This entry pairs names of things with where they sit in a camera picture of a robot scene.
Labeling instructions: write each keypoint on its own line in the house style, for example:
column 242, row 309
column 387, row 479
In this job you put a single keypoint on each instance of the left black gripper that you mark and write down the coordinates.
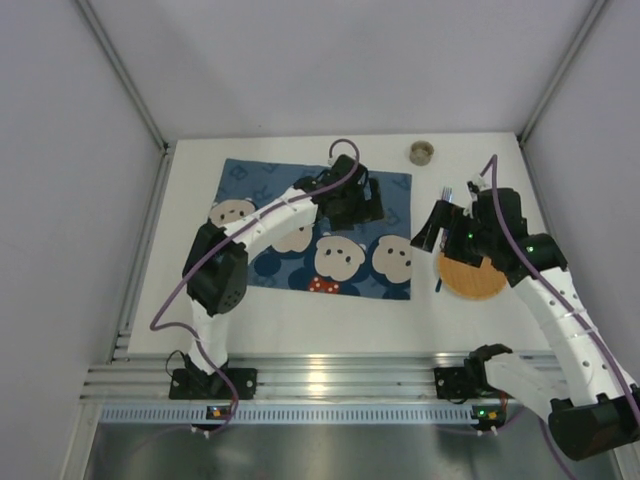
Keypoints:
column 361, row 201

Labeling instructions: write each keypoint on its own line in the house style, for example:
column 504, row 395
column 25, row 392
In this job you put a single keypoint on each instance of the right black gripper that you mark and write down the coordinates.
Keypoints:
column 451, row 232

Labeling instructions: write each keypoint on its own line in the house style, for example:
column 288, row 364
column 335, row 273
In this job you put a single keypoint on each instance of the blue bear placemat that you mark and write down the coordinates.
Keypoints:
column 371, row 260

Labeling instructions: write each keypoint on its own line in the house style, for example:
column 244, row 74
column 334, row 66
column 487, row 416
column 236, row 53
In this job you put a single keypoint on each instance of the small beige cup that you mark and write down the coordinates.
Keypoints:
column 421, row 152

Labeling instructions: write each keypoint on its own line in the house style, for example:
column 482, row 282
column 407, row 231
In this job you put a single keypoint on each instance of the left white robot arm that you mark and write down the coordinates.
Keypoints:
column 216, row 273

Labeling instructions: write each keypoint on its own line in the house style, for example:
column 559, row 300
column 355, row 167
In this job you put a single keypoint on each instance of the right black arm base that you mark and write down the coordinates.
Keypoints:
column 455, row 385

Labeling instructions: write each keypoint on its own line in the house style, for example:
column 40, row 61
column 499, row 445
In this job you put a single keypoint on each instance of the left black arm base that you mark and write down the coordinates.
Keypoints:
column 191, row 383

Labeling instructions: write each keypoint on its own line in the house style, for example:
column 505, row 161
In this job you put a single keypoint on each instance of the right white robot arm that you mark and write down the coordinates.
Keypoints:
column 596, row 408

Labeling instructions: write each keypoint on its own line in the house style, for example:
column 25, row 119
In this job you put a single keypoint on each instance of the iridescent purple fork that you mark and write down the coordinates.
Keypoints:
column 447, row 194

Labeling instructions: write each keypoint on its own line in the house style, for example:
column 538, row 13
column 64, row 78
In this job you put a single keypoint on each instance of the round woven wicker plate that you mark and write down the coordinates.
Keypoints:
column 467, row 282

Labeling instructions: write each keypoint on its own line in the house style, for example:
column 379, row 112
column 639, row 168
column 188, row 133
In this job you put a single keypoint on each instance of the slotted grey cable duct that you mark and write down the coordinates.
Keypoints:
column 303, row 414

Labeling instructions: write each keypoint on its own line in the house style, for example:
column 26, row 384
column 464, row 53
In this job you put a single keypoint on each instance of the right aluminium frame post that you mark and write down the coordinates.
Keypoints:
column 579, row 39

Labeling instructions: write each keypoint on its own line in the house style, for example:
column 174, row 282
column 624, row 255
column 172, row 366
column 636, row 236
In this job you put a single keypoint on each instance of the aluminium frame post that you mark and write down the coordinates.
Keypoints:
column 119, row 68
column 579, row 39

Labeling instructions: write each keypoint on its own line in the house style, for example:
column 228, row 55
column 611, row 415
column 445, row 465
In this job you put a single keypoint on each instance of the aluminium mounting rail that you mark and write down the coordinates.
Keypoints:
column 311, row 377

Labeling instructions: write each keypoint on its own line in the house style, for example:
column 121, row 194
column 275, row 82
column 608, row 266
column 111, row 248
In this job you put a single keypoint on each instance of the left aluminium frame post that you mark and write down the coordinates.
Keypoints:
column 119, row 68

